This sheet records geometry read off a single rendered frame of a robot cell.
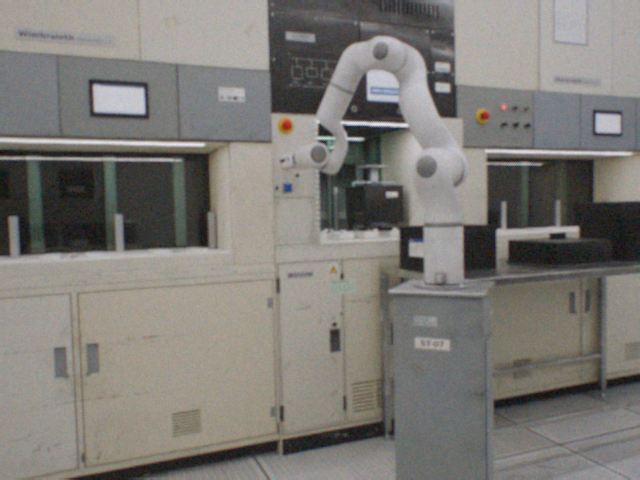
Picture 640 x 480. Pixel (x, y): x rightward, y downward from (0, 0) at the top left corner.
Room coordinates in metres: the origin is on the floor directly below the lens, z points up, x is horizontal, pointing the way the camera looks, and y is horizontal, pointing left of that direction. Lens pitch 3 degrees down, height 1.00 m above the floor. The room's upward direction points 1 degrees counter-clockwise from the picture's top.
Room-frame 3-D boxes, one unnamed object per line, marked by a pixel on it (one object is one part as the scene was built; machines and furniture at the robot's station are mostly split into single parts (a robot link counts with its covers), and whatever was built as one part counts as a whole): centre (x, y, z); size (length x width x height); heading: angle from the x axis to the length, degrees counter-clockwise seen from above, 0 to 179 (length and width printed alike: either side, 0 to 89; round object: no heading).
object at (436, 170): (1.72, -0.36, 1.07); 0.19 x 0.12 x 0.24; 145
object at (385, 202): (2.77, -0.26, 1.06); 0.24 x 0.20 x 0.32; 112
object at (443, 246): (1.74, -0.38, 0.85); 0.19 x 0.19 x 0.18
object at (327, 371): (2.82, -0.06, 0.98); 0.95 x 0.88 x 1.95; 22
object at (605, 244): (2.33, -0.98, 0.83); 0.29 x 0.29 x 0.13; 23
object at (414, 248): (2.24, -0.50, 0.85); 0.28 x 0.28 x 0.17; 32
